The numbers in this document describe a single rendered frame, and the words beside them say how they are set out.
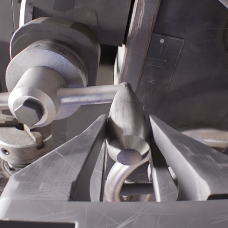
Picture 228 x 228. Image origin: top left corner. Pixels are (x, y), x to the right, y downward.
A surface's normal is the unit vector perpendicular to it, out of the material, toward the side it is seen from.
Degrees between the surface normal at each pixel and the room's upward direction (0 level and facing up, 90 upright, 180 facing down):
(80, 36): 90
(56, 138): 90
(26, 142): 90
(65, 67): 90
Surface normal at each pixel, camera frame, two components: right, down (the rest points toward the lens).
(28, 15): 0.04, 0.26
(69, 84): -0.02, 0.57
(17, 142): 0.17, -0.81
